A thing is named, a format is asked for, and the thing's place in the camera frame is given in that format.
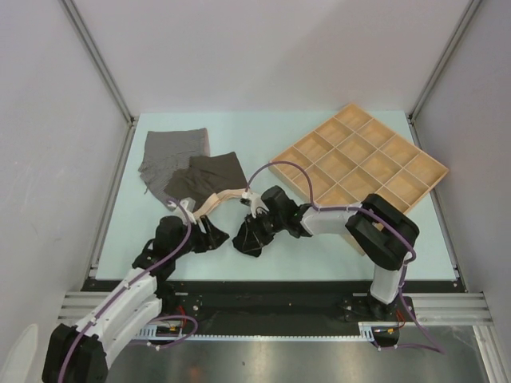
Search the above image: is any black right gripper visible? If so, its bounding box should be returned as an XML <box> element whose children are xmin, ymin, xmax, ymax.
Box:
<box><xmin>244</xmin><ymin>209</ymin><xmax>286</xmax><ymax>251</ymax></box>

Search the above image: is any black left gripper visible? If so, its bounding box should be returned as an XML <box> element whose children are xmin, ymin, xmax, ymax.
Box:
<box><xmin>171</xmin><ymin>215</ymin><xmax>228</xmax><ymax>259</ymax></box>

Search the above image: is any black underwear beige waistband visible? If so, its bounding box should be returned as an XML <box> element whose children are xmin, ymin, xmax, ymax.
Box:
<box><xmin>232</xmin><ymin>220</ymin><xmax>275</xmax><ymax>258</ymax></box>

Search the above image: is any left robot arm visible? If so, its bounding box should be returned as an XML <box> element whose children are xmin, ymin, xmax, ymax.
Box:
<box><xmin>42</xmin><ymin>215</ymin><xmax>229</xmax><ymax>382</ymax></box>

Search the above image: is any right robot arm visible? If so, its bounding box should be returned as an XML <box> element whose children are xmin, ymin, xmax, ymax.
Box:
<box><xmin>232</xmin><ymin>186</ymin><xmax>419</xmax><ymax>320</ymax></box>

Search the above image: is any brown underwear beige waistband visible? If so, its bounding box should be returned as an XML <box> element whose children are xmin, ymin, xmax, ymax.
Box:
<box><xmin>164</xmin><ymin>152</ymin><xmax>248</xmax><ymax>218</ymax></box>

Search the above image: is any grey striped underwear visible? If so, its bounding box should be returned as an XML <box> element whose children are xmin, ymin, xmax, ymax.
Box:
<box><xmin>138</xmin><ymin>128</ymin><xmax>210</xmax><ymax>207</ymax></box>

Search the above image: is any wooden compartment tray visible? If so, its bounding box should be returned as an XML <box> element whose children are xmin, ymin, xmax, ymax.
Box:
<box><xmin>265</xmin><ymin>104</ymin><xmax>449</xmax><ymax>258</ymax></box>

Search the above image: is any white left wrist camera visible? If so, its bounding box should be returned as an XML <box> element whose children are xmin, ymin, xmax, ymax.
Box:
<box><xmin>174</xmin><ymin>199</ymin><xmax>196</xmax><ymax>224</ymax></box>

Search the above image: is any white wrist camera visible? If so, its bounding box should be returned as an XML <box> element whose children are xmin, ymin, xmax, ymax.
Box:
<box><xmin>174</xmin><ymin>199</ymin><xmax>196</xmax><ymax>224</ymax></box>
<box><xmin>240</xmin><ymin>191</ymin><xmax>267</xmax><ymax>215</ymax></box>

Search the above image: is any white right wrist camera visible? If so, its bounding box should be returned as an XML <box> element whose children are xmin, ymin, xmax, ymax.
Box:
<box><xmin>240</xmin><ymin>191</ymin><xmax>267</xmax><ymax>215</ymax></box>

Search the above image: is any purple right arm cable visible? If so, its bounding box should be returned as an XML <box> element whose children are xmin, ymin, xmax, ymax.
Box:
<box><xmin>244</xmin><ymin>160</ymin><xmax>446</xmax><ymax>354</ymax></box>

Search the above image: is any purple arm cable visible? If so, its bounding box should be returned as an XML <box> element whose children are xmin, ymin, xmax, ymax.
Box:
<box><xmin>59</xmin><ymin>197</ymin><xmax>199</xmax><ymax>383</ymax></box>
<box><xmin>244</xmin><ymin>160</ymin><xmax>446</xmax><ymax>354</ymax></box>

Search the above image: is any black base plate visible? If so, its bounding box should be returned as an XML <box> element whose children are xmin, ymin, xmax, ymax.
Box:
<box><xmin>79</xmin><ymin>278</ymin><xmax>418</xmax><ymax>336</ymax></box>

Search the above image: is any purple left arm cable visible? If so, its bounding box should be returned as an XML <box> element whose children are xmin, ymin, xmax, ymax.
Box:
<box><xmin>59</xmin><ymin>197</ymin><xmax>199</xmax><ymax>383</ymax></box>

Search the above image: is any grey slotted cable duct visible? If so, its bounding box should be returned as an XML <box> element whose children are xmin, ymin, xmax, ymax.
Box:
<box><xmin>133</xmin><ymin>321</ymin><xmax>374</xmax><ymax>344</ymax></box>

